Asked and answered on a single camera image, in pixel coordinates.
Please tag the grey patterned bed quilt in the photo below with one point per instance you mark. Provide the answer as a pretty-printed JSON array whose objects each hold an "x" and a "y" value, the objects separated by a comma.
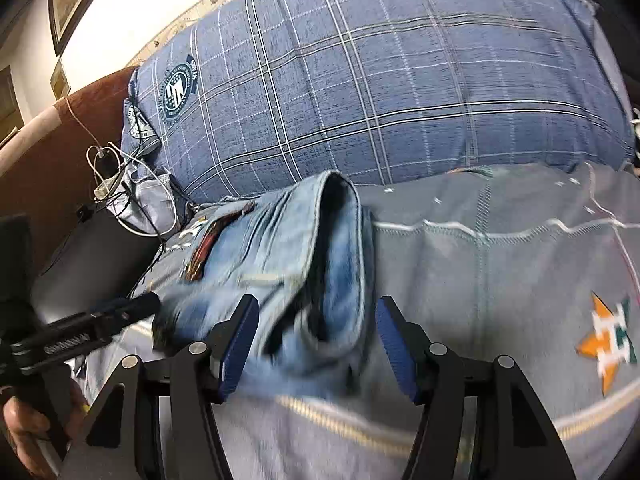
[{"x": 529, "y": 261}]

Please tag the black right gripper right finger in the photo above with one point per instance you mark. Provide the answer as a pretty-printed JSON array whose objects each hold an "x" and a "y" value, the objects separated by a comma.
[{"x": 431, "y": 375}]

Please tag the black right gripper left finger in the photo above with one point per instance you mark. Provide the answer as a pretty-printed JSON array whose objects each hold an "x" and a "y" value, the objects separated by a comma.
[{"x": 201, "y": 375}]

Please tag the blue plaid pillow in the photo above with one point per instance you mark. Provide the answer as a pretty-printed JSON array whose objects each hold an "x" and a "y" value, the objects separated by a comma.
[{"x": 260, "y": 94}]

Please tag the black cushion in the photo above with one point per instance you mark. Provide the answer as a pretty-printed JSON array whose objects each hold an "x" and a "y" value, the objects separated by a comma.
[{"x": 100, "y": 261}]

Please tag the left hand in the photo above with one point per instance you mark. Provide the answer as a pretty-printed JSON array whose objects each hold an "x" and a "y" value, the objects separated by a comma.
[{"x": 27, "y": 426}]

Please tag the light blue denim jeans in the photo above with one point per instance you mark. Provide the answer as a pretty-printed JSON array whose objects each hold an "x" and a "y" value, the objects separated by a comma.
[{"x": 306, "y": 254}]

